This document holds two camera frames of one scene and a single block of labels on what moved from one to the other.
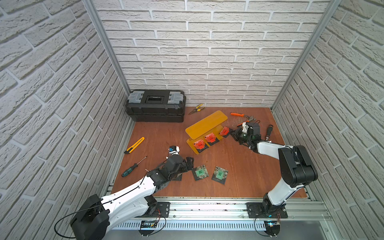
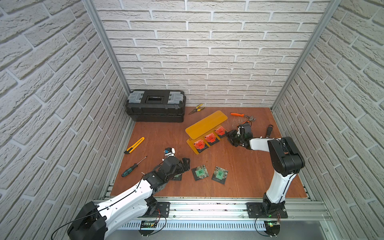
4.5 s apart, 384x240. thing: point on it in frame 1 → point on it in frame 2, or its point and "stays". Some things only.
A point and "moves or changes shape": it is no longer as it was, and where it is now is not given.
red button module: [225, 132] moves or changes shape
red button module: [211, 139] stays
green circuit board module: [220, 175] stays
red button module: [200, 145] stays
